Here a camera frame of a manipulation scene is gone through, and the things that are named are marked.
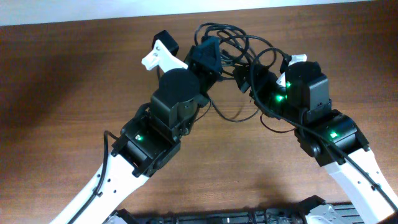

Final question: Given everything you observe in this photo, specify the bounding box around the black USB cable bundle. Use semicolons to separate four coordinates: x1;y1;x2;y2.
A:
194;22;279;123

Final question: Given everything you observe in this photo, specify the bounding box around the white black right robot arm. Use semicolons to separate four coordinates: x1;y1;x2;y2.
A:
233;61;397;223

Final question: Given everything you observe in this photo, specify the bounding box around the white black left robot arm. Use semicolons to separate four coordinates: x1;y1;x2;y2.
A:
53;37;222;223

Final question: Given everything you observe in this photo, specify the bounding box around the black right camera cable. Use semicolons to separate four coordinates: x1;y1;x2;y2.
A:
249;47;398;212

